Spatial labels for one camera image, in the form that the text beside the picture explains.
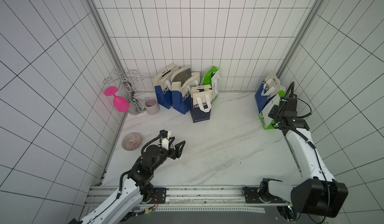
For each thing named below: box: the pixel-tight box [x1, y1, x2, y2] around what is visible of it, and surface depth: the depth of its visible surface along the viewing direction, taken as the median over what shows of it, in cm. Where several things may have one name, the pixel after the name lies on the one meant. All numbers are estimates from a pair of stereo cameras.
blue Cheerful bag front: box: [153, 63, 179, 109], surface depth 97 cm
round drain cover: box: [121, 132, 142, 151], surface depth 91 cm
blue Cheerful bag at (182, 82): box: [171, 65, 201, 115], surface depth 97 cm
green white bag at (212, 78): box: [202, 66, 221, 104], surface depth 97 cm
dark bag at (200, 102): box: [190, 84, 212, 123], surface depth 87 cm
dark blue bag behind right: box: [255, 72, 286, 114], surface depth 99 cm
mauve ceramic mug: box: [144, 97, 160, 115], surface depth 108 cm
